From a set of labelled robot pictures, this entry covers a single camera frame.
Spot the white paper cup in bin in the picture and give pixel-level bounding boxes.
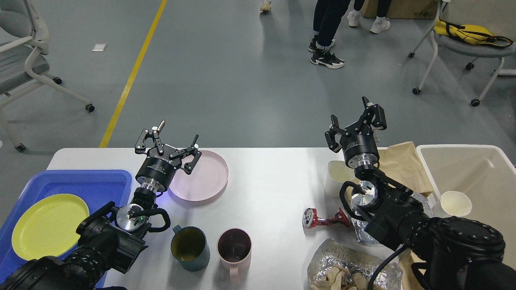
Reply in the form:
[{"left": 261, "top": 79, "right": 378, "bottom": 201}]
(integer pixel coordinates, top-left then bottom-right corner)
[{"left": 432, "top": 191, "right": 472, "bottom": 218}]

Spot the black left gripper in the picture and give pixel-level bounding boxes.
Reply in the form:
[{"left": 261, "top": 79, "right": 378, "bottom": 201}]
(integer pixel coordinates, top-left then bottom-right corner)
[{"left": 135, "top": 120, "right": 202, "bottom": 193}]

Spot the person in black sneakers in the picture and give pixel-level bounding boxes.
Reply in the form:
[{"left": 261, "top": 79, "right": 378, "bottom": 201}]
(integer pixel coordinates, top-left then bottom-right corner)
[{"left": 308, "top": 0, "right": 350, "bottom": 69}]

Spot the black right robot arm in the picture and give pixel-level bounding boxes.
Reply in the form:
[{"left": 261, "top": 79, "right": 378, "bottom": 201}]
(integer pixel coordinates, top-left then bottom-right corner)
[{"left": 325, "top": 97, "right": 516, "bottom": 290}]

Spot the white plastic bin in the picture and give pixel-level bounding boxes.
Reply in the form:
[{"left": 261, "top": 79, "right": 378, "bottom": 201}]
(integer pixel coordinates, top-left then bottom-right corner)
[{"left": 416, "top": 145, "right": 516, "bottom": 267}]

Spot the crumpled silver foil bag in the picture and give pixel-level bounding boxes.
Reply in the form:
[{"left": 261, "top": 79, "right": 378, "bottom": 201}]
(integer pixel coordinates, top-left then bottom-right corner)
[{"left": 351, "top": 193, "right": 434, "bottom": 247}]

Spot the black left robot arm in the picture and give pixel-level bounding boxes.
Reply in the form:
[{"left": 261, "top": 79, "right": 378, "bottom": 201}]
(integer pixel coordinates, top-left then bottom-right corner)
[{"left": 1, "top": 120, "right": 201, "bottom": 290}]

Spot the brown crumpled paper in foil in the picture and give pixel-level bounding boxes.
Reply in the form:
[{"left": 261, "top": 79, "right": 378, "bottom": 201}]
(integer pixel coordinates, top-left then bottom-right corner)
[{"left": 310, "top": 266, "right": 369, "bottom": 290}]

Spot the yellow backpack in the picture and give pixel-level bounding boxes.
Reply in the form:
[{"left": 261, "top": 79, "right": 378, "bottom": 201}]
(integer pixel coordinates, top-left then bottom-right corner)
[{"left": 434, "top": 19, "right": 514, "bottom": 48}]

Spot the cardboard box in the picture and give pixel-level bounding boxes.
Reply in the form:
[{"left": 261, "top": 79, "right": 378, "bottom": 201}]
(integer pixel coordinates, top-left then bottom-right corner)
[{"left": 361, "top": 0, "right": 438, "bottom": 19}]

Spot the grey chair right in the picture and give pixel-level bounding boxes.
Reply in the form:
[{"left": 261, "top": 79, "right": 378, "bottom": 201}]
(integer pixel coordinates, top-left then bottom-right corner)
[{"left": 412, "top": 0, "right": 515, "bottom": 107}]

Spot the grey office chair left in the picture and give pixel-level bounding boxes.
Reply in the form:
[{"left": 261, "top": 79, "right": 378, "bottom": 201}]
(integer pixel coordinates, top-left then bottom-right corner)
[{"left": 0, "top": 0, "right": 96, "bottom": 153}]

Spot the crushed red soda can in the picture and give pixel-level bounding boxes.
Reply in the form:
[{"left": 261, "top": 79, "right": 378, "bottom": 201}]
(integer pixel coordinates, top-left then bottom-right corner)
[{"left": 302, "top": 208, "right": 351, "bottom": 229}]

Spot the crumpled aluminium foil front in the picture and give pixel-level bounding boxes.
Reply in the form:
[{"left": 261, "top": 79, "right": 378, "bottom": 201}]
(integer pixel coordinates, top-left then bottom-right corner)
[{"left": 307, "top": 238, "right": 402, "bottom": 290}]

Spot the person in white sneakers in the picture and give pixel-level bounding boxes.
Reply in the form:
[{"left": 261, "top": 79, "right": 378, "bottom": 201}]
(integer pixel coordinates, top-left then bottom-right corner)
[{"left": 347, "top": 0, "right": 392, "bottom": 34}]

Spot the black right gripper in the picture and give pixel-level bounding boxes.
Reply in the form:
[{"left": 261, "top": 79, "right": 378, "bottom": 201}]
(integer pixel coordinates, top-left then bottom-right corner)
[{"left": 325, "top": 96, "right": 387, "bottom": 169}]

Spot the pink mug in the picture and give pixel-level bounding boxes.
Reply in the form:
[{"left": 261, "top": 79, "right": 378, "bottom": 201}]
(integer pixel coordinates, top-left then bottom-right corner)
[{"left": 217, "top": 228, "right": 252, "bottom": 284}]

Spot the pink plate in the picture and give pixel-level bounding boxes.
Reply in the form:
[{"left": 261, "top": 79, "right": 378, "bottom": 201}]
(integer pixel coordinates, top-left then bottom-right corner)
[{"left": 166, "top": 150, "right": 229, "bottom": 202}]

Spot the yellow plate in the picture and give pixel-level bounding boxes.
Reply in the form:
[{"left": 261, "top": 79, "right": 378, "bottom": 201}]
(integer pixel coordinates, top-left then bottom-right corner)
[{"left": 11, "top": 193, "right": 89, "bottom": 261}]

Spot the dark teal mug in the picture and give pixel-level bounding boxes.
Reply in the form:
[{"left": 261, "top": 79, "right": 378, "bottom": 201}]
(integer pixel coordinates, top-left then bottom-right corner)
[{"left": 170, "top": 224, "right": 210, "bottom": 271}]

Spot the white paper cup on table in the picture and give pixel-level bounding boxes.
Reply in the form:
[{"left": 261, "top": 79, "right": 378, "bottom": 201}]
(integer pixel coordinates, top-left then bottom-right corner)
[{"left": 324, "top": 160, "right": 356, "bottom": 198}]

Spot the brown paper bag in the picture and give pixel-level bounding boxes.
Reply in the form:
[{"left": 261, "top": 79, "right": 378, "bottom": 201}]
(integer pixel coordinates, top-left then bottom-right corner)
[{"left": 379, "top": 141, "right": 434, "bottom": 197}]

